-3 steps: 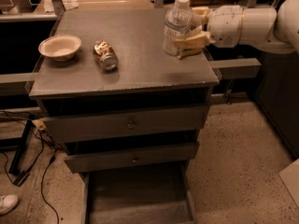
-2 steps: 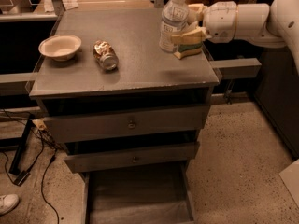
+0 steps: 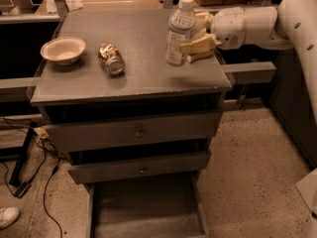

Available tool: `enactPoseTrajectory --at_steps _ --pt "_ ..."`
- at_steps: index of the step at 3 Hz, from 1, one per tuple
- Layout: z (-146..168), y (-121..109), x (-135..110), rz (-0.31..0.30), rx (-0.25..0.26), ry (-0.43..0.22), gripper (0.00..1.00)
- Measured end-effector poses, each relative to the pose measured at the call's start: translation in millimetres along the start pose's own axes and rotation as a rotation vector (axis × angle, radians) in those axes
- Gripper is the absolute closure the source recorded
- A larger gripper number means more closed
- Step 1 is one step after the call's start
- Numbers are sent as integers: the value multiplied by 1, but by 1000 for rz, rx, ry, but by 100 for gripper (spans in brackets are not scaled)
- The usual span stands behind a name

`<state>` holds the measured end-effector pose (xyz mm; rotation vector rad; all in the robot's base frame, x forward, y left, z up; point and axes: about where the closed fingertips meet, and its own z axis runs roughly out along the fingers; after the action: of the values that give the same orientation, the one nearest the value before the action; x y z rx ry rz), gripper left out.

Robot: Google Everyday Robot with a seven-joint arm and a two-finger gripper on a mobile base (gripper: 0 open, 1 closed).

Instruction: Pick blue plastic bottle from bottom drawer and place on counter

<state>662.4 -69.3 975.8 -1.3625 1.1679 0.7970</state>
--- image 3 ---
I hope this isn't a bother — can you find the green yellow sponge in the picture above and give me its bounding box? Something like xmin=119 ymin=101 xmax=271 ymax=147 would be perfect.
xmin=186 ymin=51 xmax=214 ymax=63

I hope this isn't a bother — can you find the white crumpled cloth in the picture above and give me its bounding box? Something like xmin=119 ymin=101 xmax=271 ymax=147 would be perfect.
xmin=65 ymin=0 xmax=83 ymax=11

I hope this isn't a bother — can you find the grey horizontal rail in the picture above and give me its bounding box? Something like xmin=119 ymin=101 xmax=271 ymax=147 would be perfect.
xmin=222 ymin=61 xmax=276 ymax=84

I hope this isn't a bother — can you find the black metal stand leg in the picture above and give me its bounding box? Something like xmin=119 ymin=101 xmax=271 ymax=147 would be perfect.
xmin=9 ymin=122 xmax=36 ymax=198

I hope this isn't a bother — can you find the grey open bottom drawer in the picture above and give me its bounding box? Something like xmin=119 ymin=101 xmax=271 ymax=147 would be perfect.
xmin=86 ymin=172 xmax=209 ymax=238

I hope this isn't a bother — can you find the grey top drawer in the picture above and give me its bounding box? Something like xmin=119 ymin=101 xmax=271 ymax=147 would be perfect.
xmin=47 ymin=111 xmax=222 ymax=152

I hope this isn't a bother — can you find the white sneaker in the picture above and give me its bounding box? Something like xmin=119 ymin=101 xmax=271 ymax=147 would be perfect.
xmin=0 ymin=207 xmax=21 ymax=230

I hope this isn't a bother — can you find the black floor cable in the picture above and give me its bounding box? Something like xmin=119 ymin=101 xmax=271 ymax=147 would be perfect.
xmin=0 ymin=116 xmax=67 ymax=238

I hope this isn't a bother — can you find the white paper bowl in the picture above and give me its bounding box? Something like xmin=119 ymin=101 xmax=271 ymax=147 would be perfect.
xmin=41 ymin=37 xmax=86 ymax=65

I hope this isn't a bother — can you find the grey middle drawer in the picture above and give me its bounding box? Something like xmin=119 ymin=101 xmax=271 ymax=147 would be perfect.
xmin=68 ymin=151 xmax=210 ymax=184

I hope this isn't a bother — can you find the grey drawer cabinet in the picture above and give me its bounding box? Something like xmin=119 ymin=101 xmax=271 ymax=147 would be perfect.
xmin=30 ymin=7 xmax=233 ymax=238

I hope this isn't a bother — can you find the crushed metal can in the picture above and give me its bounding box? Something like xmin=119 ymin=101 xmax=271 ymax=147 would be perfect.
xmin=98 ymin=44 xmax=126 ymax=76

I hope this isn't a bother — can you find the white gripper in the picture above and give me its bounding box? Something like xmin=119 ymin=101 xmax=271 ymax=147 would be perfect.
xmin=179 ymin=7 xmax=247 ymax=54

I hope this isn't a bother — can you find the clear plastic water bottle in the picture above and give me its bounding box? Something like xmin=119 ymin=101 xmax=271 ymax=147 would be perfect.
xmin=165 ymin=0 xmax=196 ymax=65

